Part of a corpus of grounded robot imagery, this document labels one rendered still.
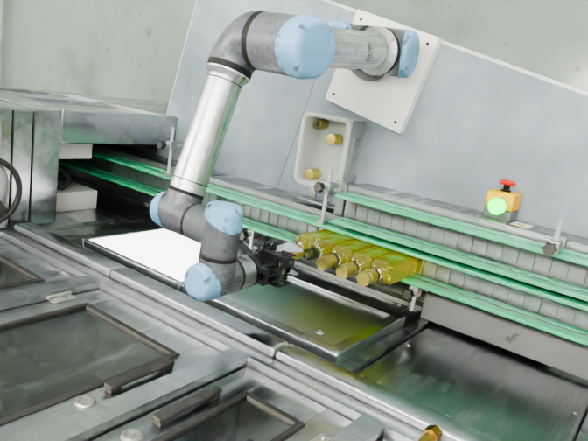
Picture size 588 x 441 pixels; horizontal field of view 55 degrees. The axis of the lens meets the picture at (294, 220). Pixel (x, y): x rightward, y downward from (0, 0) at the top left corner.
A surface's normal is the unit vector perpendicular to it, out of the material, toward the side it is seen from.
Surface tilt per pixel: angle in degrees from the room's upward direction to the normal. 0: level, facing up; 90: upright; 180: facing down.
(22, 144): 90
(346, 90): 0
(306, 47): 83
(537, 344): 0
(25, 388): 90
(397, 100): 0
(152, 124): 90
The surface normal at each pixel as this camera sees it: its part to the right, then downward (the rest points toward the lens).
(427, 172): -0.58, 0.10
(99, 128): 0.80, 0.25
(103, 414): 0.15, -0.96
